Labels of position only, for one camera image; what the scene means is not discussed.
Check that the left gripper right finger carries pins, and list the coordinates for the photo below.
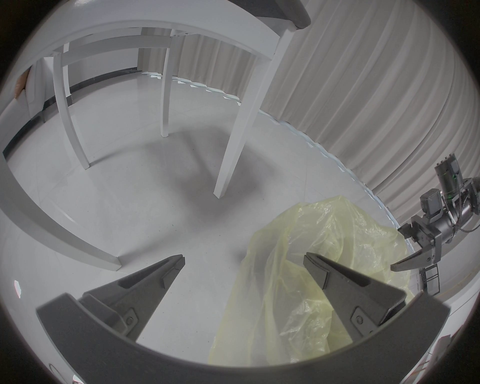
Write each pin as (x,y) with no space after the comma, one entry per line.
(360,303)

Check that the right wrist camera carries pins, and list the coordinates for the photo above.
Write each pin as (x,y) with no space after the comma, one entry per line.
(430,200)

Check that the yellow plastic bag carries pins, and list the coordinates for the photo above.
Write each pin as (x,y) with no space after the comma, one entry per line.
(270,270)

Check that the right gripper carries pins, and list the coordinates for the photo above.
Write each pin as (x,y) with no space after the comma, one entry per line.
(431,240)

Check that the beige curtain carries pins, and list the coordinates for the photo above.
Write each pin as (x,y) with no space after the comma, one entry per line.
(356,93)

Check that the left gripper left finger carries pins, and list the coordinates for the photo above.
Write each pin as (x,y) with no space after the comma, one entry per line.
(123,307)

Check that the dark grey padded white chair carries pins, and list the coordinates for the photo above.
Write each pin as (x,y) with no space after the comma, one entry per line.
(250,123)

